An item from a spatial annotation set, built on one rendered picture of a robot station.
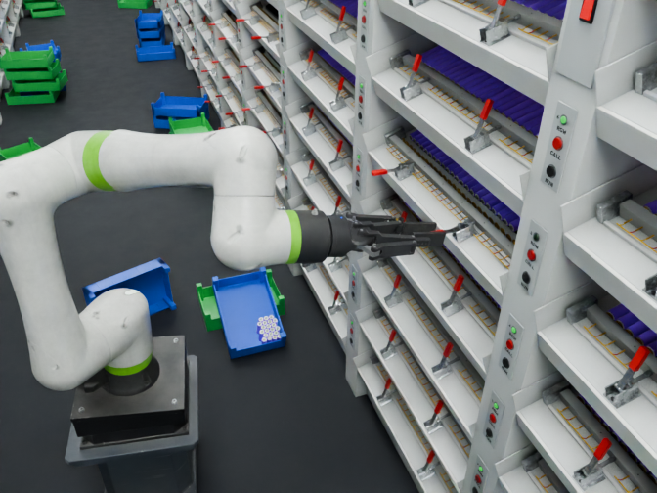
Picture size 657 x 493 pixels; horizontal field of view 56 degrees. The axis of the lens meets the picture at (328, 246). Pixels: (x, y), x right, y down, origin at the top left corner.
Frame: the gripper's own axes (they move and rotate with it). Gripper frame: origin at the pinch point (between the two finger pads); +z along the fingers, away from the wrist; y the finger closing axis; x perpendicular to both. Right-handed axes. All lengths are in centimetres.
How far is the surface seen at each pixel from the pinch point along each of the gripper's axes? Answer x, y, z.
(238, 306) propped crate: -86, -92, -5
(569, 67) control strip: 38.2, 21.6, -1.0
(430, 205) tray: -0.8, -12.6, 8.6
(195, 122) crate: -74, -243, 3
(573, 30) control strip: 42.6, 20.7, -1.8
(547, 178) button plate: 22.6, 22.0, 2.1
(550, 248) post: 13.0, 26.0, 4.1
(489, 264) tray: -0.7, 9.9, 8.8
